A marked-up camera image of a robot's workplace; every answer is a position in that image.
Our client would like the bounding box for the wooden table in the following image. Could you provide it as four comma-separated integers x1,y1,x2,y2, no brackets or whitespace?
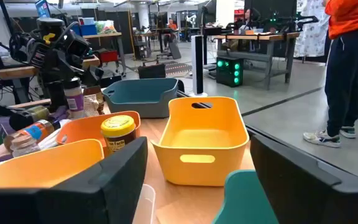
0,55,101,80
82,32,127,77

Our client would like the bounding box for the black case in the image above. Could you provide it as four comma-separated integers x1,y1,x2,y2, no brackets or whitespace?
137,62,167,79

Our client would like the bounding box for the green spice jar black cap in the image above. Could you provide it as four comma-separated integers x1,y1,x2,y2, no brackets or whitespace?
9,105,51,131

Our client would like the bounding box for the large yellow plastic bin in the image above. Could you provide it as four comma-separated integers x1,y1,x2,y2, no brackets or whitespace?
150,96,250,187

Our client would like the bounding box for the blue crate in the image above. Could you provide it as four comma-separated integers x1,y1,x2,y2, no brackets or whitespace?
79,24,98,37

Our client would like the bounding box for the white tower fan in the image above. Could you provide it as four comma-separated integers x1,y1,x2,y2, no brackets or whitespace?
188,34,208,98

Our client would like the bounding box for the small orange plastic bin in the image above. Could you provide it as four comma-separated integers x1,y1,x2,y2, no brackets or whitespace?
55,111,142,156

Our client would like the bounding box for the small clear spice jar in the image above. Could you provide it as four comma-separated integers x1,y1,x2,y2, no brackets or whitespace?
10,134,42,158

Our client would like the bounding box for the dark blue plastic bin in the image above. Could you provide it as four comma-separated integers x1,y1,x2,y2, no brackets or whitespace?
102,77,179,119

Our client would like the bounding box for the colourful bag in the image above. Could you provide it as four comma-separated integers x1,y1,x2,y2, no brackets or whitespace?
95,20,117,34

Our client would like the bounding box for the white box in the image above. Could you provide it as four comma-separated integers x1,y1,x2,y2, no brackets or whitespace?
78,17,96,26

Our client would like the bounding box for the black lid spice jar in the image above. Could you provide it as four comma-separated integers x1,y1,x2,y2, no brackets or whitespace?
63,77,86,119

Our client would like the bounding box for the orange spice jar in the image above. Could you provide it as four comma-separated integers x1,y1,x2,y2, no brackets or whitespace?
3,119,55,150

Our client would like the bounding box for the small clear plastic bin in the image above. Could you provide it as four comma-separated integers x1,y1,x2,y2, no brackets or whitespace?
132,183,157,224

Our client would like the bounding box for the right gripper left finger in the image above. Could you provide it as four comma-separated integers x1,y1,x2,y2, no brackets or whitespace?
0,136,149,224

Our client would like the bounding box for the white patterned curtain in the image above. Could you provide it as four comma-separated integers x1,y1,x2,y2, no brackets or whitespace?
293,0,331,58

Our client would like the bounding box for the red box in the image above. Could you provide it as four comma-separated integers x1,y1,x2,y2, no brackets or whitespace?
98,49,119,65

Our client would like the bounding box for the small yellow plastic bin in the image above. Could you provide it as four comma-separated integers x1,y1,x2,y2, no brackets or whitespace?
0,139,105,189

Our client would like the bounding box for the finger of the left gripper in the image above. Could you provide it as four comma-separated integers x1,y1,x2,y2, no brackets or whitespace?
81,64,104,88
45,79,68,111

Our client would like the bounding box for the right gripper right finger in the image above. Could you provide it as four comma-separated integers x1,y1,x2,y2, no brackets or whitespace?
249,133,358,224

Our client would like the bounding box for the person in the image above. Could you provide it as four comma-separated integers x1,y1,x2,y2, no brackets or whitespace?
242,7,262,32
302,0,358,149
163,17,180,50

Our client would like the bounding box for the amber spice jar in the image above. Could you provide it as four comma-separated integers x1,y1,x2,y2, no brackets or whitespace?
83,85,105,118

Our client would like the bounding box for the wooden workbench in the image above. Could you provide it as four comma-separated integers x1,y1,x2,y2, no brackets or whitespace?
213,30,301,91

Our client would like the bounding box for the yellow lid spice jar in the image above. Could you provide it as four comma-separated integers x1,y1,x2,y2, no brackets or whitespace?
100,114,137,155

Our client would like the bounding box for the purple cloth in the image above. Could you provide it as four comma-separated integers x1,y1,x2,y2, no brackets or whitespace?
47,105,71,122

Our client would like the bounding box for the teal green plastic bin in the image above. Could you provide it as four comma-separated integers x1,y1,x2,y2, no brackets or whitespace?
211,169,279,224

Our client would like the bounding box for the computer with green fans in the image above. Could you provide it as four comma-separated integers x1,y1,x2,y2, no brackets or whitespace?
216,55,244,88

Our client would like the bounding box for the white cloth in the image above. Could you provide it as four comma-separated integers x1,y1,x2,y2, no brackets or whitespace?
37,119,73,150

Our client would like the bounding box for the laptop screen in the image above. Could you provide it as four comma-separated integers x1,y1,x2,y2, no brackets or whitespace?
35,0,52,19

